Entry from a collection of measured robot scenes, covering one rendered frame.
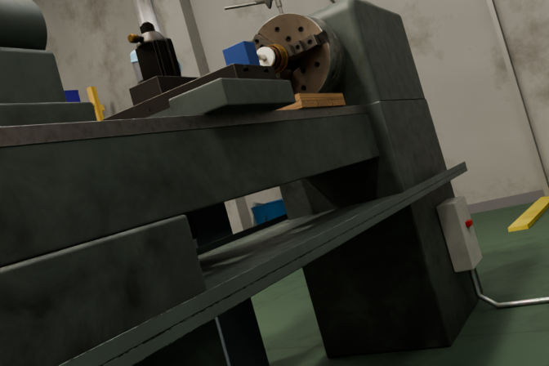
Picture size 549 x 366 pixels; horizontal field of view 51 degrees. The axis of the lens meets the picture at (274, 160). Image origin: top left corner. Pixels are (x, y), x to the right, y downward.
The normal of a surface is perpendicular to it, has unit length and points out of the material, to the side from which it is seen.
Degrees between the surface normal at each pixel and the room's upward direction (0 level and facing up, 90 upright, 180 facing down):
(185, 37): 90
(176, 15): 90
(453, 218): 90
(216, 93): 90
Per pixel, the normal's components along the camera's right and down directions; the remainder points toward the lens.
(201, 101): -0.50, 0.11
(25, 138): 0.83, -0.25
